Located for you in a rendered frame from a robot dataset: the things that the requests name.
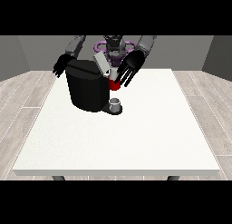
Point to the pale grey machine lid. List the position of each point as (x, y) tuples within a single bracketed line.
[(101, 63)]

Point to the red pod holder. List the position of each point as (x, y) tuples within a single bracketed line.
[(114, 85)]

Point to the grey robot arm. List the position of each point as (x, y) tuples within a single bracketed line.
[(75, 45), (146, 44)]

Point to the small grey cup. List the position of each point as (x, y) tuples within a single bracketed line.
[(115, 104)]

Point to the grey robot trunk purple rings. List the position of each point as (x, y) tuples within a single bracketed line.
[(113, 43)]

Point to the black coffee machine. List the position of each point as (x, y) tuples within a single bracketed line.
[(86, 88)]

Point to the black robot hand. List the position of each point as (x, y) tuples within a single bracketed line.
[(134, 62), (62, 64)]

